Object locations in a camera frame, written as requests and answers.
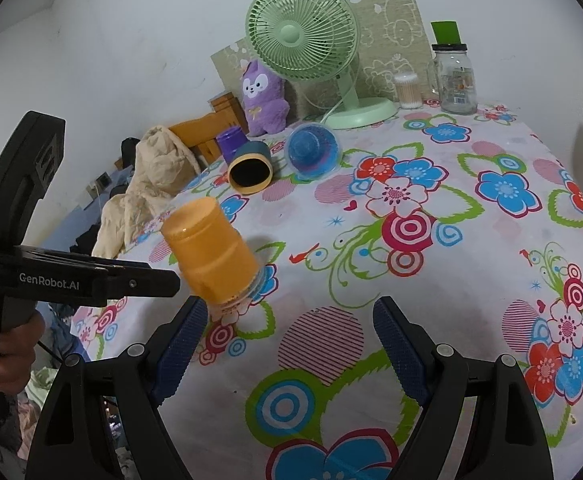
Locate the orange plastic cup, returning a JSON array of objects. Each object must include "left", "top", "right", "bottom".
[{"left": 162, "top": 197, "right": 261, "bottom": 307}]

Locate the teal yellow-rimmed cup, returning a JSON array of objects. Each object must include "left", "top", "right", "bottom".
[{"left": 228, "top": 141, "right": 274, "bottom": 195}]

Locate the purple plastic cup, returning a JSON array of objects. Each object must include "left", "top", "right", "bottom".
[{"left": 216, "top": 126, "right": 248, "bottom": 165}]

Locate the blue plastic cup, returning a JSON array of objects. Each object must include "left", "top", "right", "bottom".
[{"left": 284, "top": 122, "right": 341, "bottom": 181}]

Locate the person's left hand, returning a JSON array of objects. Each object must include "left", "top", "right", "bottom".
[{"left": 0, "top": 311, "right": 45, "bottom": 396}]

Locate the pile of dark clothes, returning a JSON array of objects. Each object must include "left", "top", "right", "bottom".
[{"left": 69, "top": 223, "right": 101, "bottom": 256}]

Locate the beige padded jacket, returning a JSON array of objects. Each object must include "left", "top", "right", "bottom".
[{"left": 91, "top": 126, "right": 200, "bottom": 259}]

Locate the wooden chair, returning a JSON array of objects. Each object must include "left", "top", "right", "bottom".
[{"left": 169, "top": 91, "right": 248, "bottom": 165}]

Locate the purple plush toy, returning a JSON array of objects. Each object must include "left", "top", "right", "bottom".
[{"left": 242, "top": 60, "right": 290, "bottom": 138}]

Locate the cotton swab container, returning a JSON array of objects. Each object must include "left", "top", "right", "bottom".
[{"left": 395, "top": 72, "right": 423, "bottom": 110}]

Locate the glass mason jar mug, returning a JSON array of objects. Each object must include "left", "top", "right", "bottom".
[{"left": 427, "top": 21, "right": 478, "bottom": 115}]

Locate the green desk fan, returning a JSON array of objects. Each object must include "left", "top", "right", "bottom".
[{"left": 245, "top": 0, "right": 397, "bottom": 130}]

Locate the beige cartoon mat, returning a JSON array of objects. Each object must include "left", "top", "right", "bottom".
[{"left": 210, "top": 0, "right": 433, "bottom": 122}]

